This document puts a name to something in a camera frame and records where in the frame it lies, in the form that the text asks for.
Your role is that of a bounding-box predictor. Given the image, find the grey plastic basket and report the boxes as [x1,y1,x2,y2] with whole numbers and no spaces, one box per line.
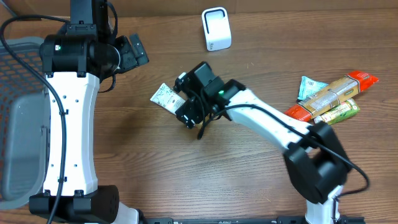
[1,48,50,210]

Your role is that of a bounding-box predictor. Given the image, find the teal snack packet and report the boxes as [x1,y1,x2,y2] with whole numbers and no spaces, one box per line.
[297,76,328,100]

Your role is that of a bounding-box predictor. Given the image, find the green yellow snack pouch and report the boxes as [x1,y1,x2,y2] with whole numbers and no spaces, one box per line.
[313,98,360,125]

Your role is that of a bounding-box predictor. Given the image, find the spaghetti pack orange ends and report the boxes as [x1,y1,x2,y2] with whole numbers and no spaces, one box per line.
[284,71,379,122]

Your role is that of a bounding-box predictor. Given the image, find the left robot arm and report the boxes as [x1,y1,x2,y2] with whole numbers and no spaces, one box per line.
[29,1,148,224]

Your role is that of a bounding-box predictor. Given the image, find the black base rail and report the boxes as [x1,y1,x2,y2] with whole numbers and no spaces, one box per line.
[136,217,365,224]

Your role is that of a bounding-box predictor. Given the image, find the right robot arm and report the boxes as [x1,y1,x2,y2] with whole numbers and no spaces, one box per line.
[173,62,352,223]

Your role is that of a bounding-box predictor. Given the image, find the white barcode scanner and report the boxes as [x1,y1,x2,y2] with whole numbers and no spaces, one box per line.
[201,7,232,52]

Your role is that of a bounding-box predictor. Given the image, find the white Pantene tube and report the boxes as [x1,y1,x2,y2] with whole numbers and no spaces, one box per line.
[150,83,186,117]

